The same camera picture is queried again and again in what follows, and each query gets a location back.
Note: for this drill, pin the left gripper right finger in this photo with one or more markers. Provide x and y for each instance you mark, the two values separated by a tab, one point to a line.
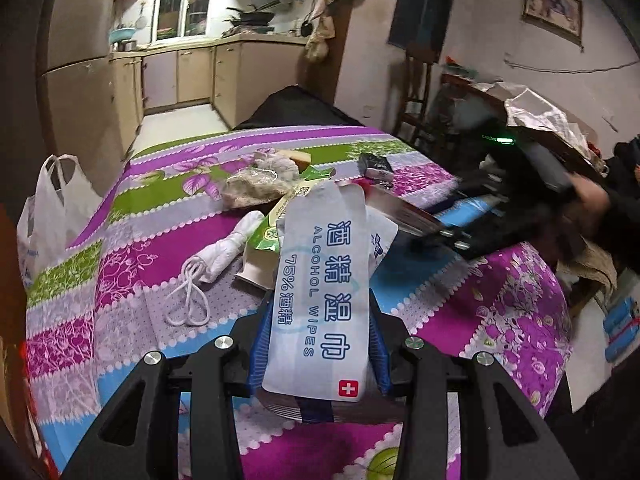
452	404

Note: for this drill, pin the white alcohol wipes packet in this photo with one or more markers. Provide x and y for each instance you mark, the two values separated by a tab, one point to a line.
319	339

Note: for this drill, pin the beige kitchen cabinets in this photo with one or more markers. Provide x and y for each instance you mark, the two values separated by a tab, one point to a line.
234	75

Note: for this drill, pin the person's hand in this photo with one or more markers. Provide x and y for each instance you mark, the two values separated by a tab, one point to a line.
591	204

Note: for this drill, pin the white plastic sheet on table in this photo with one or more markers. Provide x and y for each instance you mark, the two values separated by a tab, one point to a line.
526	108

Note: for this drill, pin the white face mask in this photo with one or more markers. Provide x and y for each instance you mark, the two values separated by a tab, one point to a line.
205	267

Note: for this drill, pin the dark wooden dining table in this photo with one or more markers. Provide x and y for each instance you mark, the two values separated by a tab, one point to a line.
571	159

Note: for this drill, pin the green snack wrapper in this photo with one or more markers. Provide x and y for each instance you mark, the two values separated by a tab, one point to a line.
262	250

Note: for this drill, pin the floral purple tablecloth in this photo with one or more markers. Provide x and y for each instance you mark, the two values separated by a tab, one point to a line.
91	317

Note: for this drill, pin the black cigarette pack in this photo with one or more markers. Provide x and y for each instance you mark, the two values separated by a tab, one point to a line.
376	168

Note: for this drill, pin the dark wooden chair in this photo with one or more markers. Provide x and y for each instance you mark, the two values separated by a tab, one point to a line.
415	90

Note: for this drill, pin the clear bag of crumbs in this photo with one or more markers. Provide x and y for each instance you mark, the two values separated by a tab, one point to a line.
253	186

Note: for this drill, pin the crumpled white tissue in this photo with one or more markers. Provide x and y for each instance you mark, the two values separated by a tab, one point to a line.
282	166

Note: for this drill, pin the piece of yellow bread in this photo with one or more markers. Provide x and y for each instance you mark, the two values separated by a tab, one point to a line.
301	159

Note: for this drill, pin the white plastic shopping bag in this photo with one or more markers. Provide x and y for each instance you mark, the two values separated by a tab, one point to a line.
63	203

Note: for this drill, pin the black cloth covered seat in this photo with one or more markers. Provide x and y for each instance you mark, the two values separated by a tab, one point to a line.
296	106

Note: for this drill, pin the grey refrigerator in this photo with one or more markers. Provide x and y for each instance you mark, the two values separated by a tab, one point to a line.
75	87

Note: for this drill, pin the framed wall picture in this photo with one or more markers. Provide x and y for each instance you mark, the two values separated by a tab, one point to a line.
561	17

